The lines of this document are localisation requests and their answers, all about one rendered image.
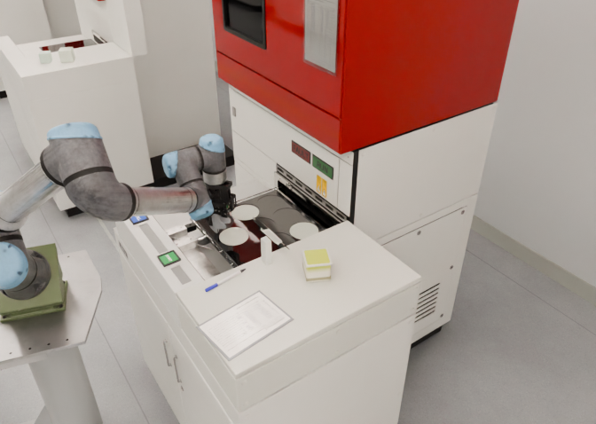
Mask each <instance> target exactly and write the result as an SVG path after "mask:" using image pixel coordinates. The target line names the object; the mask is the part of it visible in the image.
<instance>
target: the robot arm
mask: <svg viewBox="0 0 596 424"><path fill-rule="evenodd" d="M102 139H103V138H102V137H101V136H100V133H99V131H98V128H97V127H96V126H95V125H94V124H92V123H89V122H70V123H65V124H61V125H59V126H56V127H54V128H52V129H50V130H49V131H48V132H47V140H48V141H49V145H48V146H47V147H46V148H44V149H43V151H42V152H41V154H40V159H39V162H38V163H37V164H36V165H35V166H34V167H33V168H31V169H30V170H29V171H28V172H27V173H25V174H24V175H23V176H22V177H20V178H19V179H18V180H17V181H16V182H14V183H13V184H12V185H11V186H9V187H8V188H7V189H6V190H4V191H0V292H1V293H2V294H4V295H5V296H7V297H9V298H12V299H15V300H27V299H31V298H34V297H36V296H37V295H39V294H40V293H41V292H42V291H43V290H44V289H45V288H46V287H47V286H48V284H49V281H50V278H51V267H50V265H49V263H48V261H47V260H46V258H45V257H44V256H43V255H41V254H39V253H38V252H36V251H34V250H30V249H26V246H25V243H24V240H23V238H22V236H21V233H20V228H21V227H22V226H23V225H24V224H25V222H26V221H27V216H28V215H29V214H30V213H32V212H33V211H34V210H35V209H37V208H38V207H40V206H41V205H42V204H44V203H45V202H46V201H47V200H48V199H50V198H51V197H52V196H54V195H55V194H56V193H58V192H59V191H61V190H62V189H63V188H65V191H66V193H67V196H68V198H69V199H70V200H71V201H72V202H73V203H74V204H75V205H76V206H77V207H78V208H79V209H80V210H81V211H83V212H84V213H86V214H88V215H90V216H94V217H96V218H98V219H101V220H105V221H110V222H122V221H127V220H129V219H130V218H131V217H133V216H153V215H166V214H180V213H189V214H188V215H189V216H190V218H191V219H192V220H193V221H197V220H200V219H203V218H206V221H207V223H208V225H209V226H210V228H211V229H212V230H213V231H214V232H215V233H218V232H219V229H225V228H226V225H225V224H229V223H230V222H231V219H230V218H229V217H228V216H227V213H229V212H230V211H233V210H234V209H235V208H236V207H237V202H236V194H234V193H231V186H232V181H228V180H227V172H226V162H225V148H224V140H223V138H222V137H221V136H219V135H217V134H207V135H204V136H203V137H201V138H200V142H199V144H198V145H196V146H193V147H189V148H185V149H182V150H178V151H174V152H171V153H167V154H164V155H163V157H162V166H163V169H164V171H165V173H166V175H167V177H169V178H172V177H173V178H176V181H177V184H178V187H131V186H130V185H128V184H125V183H119V181H118V180H117V179H116V176H115V174H114V170H113V168H112V165H111V162H110V160H109V157H108V155H107V152H106V148H105V146H104V143H103V140H102ZM200 170H202V172H203V179H204V182H205V184H204V182H203V179H202V176H201V174H200ZM234 198H235V204H234Z"/></svg>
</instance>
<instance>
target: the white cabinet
mask: <svg viewBox="0 0 596 424"><path fill-rule="evenodd" d="M114 234H115V238H116V242H117V246H118V249H119V253H120V258H121V261H122V268H123V272H124V276H125V279H126V283H127V288H128V291H129V298H130V302H131V306H132V309H133V313H134V318H135V321H136V325H137V332H138V336H139V340H140V343H141V348H142V351H143V355H144V359H145V362H146V364H147V366H148V367H149V369H150V371H151V373H152V375H153V377H154V379H155V380H156V382H157V383H158V385H159V387H160V389H161V391H162V393H163V395H164V396H165V397H166V399H167V401H168V403H169V405H170V407H171V409H172V411H173V412H174V414H175V415H176V418H177V419H178V421H179V423H180V424H397V422H398V417H399V412H400V406H401V401H402V396H403V391H404V381H405V375H406V370H407V365H408V359H409V354H410V348H411V343H412V333H413V328H414V322H415V317H416V313H415V312H414V313H413V314H411V315H410V316H408V317H407V318H404V319H402V320H401V321H399V322H397V323H395V324H394V325H392V326H390V327H389V328H387V329H385V330H383V331H382V332H380V333H378V334H376V335H374V336H373V337H371V338H370V339H368V340H366V341H364V342H362V343H360V344H358V345H357V346H356V347H354V348H352V349H350V350H348V351H346V352H344V353H343V354H341V355H339V356H338V357H336V358H334V359H332V360H331V361H329V362H327V363H325V364H324V365H321V366H320V367H319V368H317V369H315V370H313V371H312V372H310V373H307V374H306V375H304V376H302V377H301V378H299V379H298V380H296V381H293V382H292V383H290V384H288V385H286V386H285V387H284V388H282V389H280V390H278V391H276V392H274V393H273V394H271V395H269V396H267V397H266V398H264V399H262V400H261V401H259V402H257V403H255V404H253V405H251V406H249V407H248V408H247V409H245V410H243V411H241V412H238V411H237V410H236V408H235V407H234V405H233V404H232V402H231V400H230V399H229V397H227V395H226V394H225V392H224V390H223V389H222V387H221V386H220V384H219V383H218V382H217V380H216V378H215V377H214V375H213V374H212V373H211V372H210V370H209V369H208V367H207V365H206V364H205V362H204V361H203V359H202V358H201V356H200V354H199V353H198V351H197V350H196V349H195V348H194V347H193V345H192V343H191V342H190V340H189V339H188V337H187V336H186V334H185V333H184V331H183V329H181V328H180V327H179V325H178V324H177V322H176V321H175V320H174V319H173V317H172V316H171V314H170V313H169V311H168V309H167V308H166V306H165V305H164V303H163V302H162V300H161V298H160V297H159V296H158V295H157V293H156V292H155V290H154V289H153V287H152V285H151V284H150V282H149V281H148V279H147V278H146V276H145V275H144V273H143V272H142V271H141V270H140V268H139V267H138V265H137V263H136V262H135V260H134V259H133V257H132V256H131V254H130V253H129V251H128V249H127V248H126V247H125V246H124V244H123V243H122V241H121V239H120V238H119V236H118V235H117V233H116V232H115V231H114Z"/></svg>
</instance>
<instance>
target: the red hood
mask: <svg viewBox="0 0 596 424"><path fill-rule="evenodd" d="M518 4H519V0H212V8H213V19H214V30H215V39H216V60H217V71H218V77H219V78H220V79H222V80H224V81H225V82H227V83H229V84H230V85H231V86H233V87H234V88H236V89H237V90H240V91H241V92H243V93H244V94H246V95H247V96H249V97H250V98H252V99H253V100H255V101H256V102H258V103H260V104H261V105H263V106H265V107H266V108H268V109H270V110H271V111H272V112H273V113H275V114H277V115H279V116H280V117H282V118H283V119H285V120H286V121H288V122H290V123H292V124H293V125H294V126H295V127H297V128H299V129H300V130H302V131H304V132H306V133H307V134H309V135H310V136H312V137H313V138H315V139H316V140H318V141H319V142H321V143H322V144H324V145H326V146H328V147H329V148H331V149H332V150H334V151H335V152H337V153H338V154H344V153H348V152H351V151H353V150H356V149H358V148H361V147H364V146H367V145H371V144H374V143H376V142H379V141H381V140H384V139H387V138H390V137H394V136H397V135H400V134H403V133H405V132H407V131H410V130H415V129H417V128H420V127H423V126H426V125H428V124H431V123H433V122H438V121H441V120H443V119H446V118H449V117H452V116H454V115H457V114H461V113H464V112H466V111H469V110H472V109H475V108H477V107H480V106H485V105H488V104H489V103H492V102H495V101H498V94H499V90H500V85H501V82H502V77H503V73H504V69H505V64H506V57H507V53H508V49H509V45H510V41H511V36H512V33H513V28H514V21H515V17H516V13H517V8H518Z"/></svg>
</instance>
